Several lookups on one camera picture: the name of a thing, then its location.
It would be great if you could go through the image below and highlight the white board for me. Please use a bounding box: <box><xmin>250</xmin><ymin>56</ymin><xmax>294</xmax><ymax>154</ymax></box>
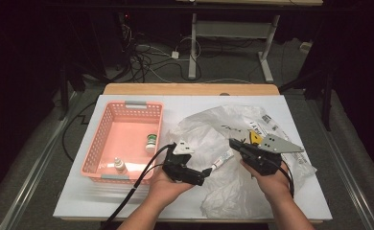
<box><xmin>53</xmin><ymin>94</ymin><xmax>333</xmax><ymax>221</ymax></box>

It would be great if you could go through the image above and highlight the black floor cable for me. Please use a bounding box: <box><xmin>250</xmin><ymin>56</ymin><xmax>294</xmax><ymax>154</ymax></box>
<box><xmin>61</xmin><ymin>102</ymin><xmax>97</xmax><ymax>162</ymax></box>

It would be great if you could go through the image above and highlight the tangle of black cables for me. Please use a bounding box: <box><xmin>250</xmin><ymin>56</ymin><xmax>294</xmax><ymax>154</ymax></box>
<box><xmin>121</xmin><ymin>23</ymin><xmax>202</xmax><ymax>84</ymax></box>

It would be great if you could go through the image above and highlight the person's left hand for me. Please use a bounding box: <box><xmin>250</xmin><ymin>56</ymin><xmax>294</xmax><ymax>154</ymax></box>
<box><xmin>148</xmin><ymin>171</ymin><xmax>194</xmax><ymax>205</ymax></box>

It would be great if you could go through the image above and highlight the left hand-held gripper cable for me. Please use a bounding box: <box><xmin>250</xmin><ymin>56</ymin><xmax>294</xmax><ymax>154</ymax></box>
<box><xmin>100</xmin><ymin>142</ymin><xmax>177</xmax><ymax>230</ymax></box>

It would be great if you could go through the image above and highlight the black stand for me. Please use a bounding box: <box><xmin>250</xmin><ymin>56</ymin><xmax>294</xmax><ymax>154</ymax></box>
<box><xmin>279</xmin><ymin>18</ymin><xmax>336</xmax><ymax>132</ymax></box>
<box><xmin>58</xmin><ymin>12</ymin><xmax>112</xmax><ymax>122</ymax></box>

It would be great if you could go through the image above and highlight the wooden table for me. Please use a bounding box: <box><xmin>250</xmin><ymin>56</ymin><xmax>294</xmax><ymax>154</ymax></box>
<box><xmin>59</xmin><ymin>82</ymin><xmax>324</xmax><ymax>224</ymax></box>

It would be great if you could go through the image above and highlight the white metal desk frame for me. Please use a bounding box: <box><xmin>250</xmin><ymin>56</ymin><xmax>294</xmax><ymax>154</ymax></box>
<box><xmin>188</xmin><ymin>12</ymin><xmax>281</xmax><ymax>84</ymax></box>

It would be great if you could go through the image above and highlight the hand-held gripper cable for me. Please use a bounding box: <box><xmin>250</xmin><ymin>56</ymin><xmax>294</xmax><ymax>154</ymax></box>
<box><xmin>100</xmin><ymin>142</ymin><xmax>177</xmax><ymax>230</ymax></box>
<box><xmin>270</xmin><ymin>159</ymin><xmax>295</xmax><ymax>198</ymax></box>

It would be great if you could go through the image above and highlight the metal floor rail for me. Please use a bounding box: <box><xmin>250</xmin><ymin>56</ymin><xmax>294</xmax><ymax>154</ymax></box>
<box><xmin>304</xmin><ymin>95</ymin><xmax>374</xmax><ymax>230</ymax></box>
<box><xmin>0</xmin><ymin>90</ymin><xmax>82</xmax><ymax>230</ymax></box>

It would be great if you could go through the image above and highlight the small white dropper bottle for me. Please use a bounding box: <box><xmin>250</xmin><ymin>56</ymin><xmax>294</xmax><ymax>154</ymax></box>
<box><xmin>113</xmin><ymin>157</ymin><xmax>127</xmax><ymax>173</ymax></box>

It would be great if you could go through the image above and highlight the white jar with green label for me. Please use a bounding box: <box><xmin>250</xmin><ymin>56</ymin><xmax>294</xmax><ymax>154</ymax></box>
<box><xmin>145</xmin><ymin>133</ymin><xmax>159</xmax><ymax>153</ymax></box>

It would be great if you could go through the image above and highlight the pink plastic basket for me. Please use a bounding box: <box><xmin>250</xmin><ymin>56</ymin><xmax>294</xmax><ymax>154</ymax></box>
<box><xmin>80</xmin><ymin>100</ymin><xmax>165</xmax><ymax>186</ymax></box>

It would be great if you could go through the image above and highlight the person's right hand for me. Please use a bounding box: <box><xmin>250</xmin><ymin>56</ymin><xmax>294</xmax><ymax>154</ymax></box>
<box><xmin>241</xmin><ymin>161</ymin><xmax>293</xmax><ymax>204</ymax></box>

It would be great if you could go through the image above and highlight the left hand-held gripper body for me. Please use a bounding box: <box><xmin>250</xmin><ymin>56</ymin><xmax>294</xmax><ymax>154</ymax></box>
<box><xmin>161</xmin><ymin>140</ymin><xmax>205</xmax><ymax>187</ymax></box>

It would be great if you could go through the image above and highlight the clear smiley plastic bag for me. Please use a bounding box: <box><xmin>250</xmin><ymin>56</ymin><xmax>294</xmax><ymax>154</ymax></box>
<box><xmin>165</xmin><ymin>104</ymin><xmax>317</xmax><ymax>219</ymax></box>

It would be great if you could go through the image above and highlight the right hand-held gripper cable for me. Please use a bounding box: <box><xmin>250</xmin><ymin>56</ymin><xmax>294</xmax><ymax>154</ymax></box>
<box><xmin>270</xmin><ymin>159</ymin><xmax>295</xmax><ymax>198</ymax></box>

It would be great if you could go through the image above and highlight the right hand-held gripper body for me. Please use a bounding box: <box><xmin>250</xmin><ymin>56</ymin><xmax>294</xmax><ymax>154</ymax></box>
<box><xmin>239</xmin><ymin>133</ymin><xmax>305</xmax><ymax>176</ymax></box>

